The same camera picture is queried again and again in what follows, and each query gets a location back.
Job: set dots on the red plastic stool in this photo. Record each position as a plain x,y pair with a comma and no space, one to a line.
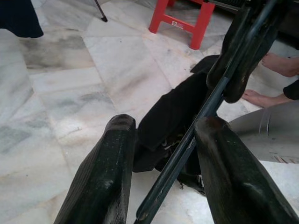
158,18

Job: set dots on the person leg black trousers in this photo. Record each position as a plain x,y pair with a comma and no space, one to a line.
292,91

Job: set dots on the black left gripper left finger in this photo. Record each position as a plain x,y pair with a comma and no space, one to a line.
102,177

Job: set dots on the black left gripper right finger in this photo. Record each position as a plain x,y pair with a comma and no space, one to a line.
233,182

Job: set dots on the black folded clothing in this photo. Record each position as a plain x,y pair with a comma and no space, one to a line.
172,105

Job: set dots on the silver clothes rack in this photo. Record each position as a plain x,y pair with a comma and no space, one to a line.
104,19

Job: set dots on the black plastic hanger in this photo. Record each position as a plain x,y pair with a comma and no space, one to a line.
172,163

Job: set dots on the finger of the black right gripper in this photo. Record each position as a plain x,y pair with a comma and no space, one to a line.
254,58
230,46

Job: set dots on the person bare foot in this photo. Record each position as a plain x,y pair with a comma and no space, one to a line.
278,63
261,99

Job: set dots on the black shirt white print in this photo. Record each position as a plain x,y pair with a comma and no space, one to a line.
18,16

